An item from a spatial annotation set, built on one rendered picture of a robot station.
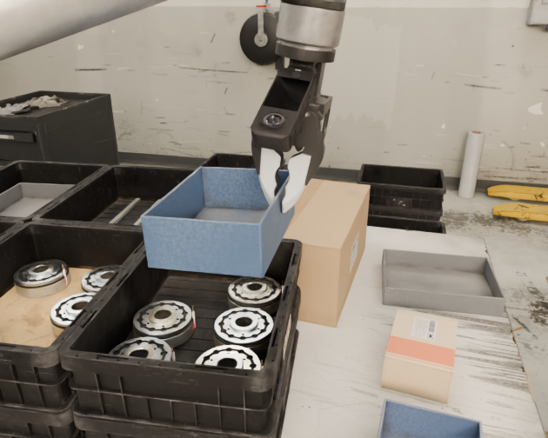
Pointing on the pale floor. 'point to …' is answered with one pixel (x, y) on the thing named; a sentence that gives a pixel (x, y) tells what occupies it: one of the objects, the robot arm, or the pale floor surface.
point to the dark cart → (50, 131)
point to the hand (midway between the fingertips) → (278, 204)
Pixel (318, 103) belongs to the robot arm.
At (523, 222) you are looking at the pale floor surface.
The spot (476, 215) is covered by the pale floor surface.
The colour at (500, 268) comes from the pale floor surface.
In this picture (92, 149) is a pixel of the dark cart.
